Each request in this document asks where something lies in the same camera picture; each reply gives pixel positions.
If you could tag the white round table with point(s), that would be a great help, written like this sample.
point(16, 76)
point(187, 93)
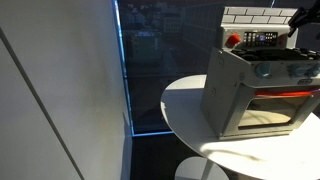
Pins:
point(186, 113)

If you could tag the white brick stove backsplash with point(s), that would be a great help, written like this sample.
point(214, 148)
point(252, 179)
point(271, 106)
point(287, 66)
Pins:
point(256, 15)

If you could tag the black stove control panel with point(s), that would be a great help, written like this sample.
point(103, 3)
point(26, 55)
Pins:
point(260, 39)

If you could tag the red round stove knob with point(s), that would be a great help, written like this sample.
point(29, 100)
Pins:
point(233, 39)

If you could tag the grey oven door with window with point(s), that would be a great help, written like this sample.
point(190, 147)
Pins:
point(233, 111)

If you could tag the white round table base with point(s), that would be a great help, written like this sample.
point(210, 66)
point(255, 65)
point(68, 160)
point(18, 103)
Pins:
point(190, 170)

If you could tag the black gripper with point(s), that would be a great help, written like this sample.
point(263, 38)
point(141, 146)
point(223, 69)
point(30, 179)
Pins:
point(312, 11)

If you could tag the grey toy stove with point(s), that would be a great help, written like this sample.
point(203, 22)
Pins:
point(220, 100)

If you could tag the blue stove knob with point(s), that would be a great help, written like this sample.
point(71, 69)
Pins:
point(315, 69)
point(296, 70)
point(263, 70)

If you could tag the black burner grate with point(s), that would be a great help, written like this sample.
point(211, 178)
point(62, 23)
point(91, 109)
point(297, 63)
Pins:
point(276, 54)

